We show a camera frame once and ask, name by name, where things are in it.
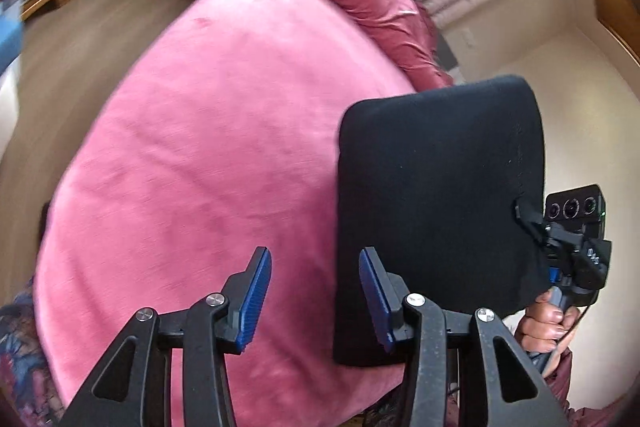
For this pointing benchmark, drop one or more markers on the black pants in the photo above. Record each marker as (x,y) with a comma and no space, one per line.
(435,177)

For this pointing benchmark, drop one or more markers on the floral cloth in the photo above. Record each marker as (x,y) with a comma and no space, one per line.
(25,357)

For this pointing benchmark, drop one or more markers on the pink quilt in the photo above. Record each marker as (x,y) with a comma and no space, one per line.
(385,12)

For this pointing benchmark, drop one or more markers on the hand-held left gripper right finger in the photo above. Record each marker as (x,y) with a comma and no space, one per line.
(375,302)

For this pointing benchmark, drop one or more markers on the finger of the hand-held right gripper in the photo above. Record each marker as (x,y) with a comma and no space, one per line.
(530,222)
(553,276)

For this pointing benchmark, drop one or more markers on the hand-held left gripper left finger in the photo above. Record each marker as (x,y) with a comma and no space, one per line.
(252,302)

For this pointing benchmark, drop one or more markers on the dark flat panel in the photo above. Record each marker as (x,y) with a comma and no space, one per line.
(446,57)

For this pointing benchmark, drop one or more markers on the person's right forearm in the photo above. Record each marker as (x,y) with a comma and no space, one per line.
(562,382)

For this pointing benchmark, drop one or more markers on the pink bed blanket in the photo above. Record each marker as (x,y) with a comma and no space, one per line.
(200,132)

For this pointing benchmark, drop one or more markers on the blue white object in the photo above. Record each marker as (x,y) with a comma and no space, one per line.
(10,37)

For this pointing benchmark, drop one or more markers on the person's right hand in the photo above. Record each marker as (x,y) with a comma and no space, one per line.
(542,324)

